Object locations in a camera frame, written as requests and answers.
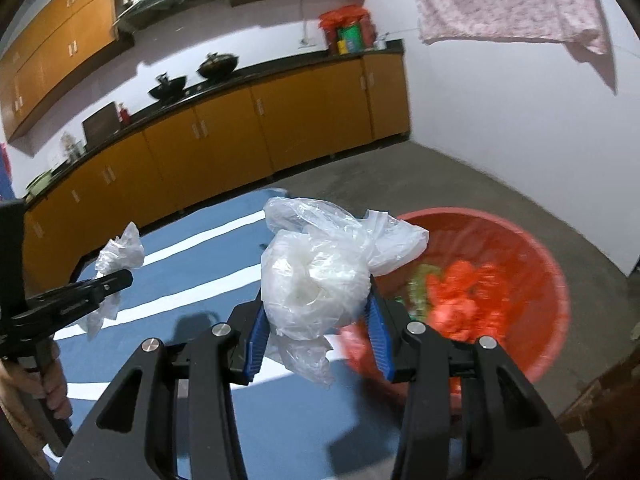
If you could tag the green bowl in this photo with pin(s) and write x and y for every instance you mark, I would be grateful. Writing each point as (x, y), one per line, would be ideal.
(38, 183)

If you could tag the red bottle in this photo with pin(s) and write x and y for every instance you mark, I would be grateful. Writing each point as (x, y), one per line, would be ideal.
(124, 115)

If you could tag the small clear plastic bag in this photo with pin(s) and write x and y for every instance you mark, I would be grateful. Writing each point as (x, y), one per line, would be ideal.
(120, 255)

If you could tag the person's left hand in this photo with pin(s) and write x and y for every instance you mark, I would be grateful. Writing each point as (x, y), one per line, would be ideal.
(55, 385)

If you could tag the large red bag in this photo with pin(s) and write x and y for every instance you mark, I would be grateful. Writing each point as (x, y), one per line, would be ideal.
(345, 14)

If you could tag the blue white striped tablecloth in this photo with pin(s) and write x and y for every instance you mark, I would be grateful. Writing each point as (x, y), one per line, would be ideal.
(200, 260)

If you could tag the green plastic bag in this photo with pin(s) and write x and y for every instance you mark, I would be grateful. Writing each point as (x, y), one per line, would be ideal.
(425, 282)

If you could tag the black kitchen countertop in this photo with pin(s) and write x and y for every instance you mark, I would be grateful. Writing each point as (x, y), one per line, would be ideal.
(280, 67)

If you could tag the yellow cup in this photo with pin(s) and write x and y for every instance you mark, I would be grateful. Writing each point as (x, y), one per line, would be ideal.
(342, 47)

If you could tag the wooden base cabinets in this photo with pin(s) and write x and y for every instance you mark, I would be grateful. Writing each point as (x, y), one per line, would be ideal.
(300, 120)

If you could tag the glass jar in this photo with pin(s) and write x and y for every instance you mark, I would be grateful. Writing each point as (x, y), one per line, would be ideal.
(70, 146)

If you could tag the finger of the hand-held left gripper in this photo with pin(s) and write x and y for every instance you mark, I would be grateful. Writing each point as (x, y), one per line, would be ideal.
(95, 290)

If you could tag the dark cutting board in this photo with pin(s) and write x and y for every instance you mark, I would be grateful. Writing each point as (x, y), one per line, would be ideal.
(101, 122)

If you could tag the long wooden wall cabinet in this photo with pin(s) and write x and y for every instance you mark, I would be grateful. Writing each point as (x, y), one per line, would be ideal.
(55, 40)

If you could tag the green canister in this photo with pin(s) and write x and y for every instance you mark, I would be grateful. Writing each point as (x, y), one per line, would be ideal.
(351, 37)

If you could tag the red plastic bag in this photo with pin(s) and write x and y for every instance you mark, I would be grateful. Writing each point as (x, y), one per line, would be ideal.
(465, 300)

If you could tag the open black wok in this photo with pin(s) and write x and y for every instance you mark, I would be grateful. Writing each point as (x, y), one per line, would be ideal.
(167, 89)

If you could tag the pink and blue hanging cloth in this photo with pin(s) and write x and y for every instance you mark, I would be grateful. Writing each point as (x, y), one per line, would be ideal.
(4, 175)

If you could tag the pink floral hanging cloth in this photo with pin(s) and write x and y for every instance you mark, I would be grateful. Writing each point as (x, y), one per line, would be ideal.
(500, 0)

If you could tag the black wok with lid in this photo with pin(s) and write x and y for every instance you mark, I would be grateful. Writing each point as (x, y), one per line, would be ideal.
(217, 66)

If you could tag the red plastic basket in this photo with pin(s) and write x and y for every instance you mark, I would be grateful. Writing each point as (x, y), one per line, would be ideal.
(525, 260)

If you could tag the white wall socket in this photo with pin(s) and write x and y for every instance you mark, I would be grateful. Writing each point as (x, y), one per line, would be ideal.
(306, 44)

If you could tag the white plastic bag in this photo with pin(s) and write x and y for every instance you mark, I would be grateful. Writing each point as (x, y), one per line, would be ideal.
(310, 270)

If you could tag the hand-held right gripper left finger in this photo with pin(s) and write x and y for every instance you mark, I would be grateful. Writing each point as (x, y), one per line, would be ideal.
(255, 347)

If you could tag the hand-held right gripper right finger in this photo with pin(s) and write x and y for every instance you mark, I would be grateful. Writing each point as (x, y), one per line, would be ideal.
(378, 337)

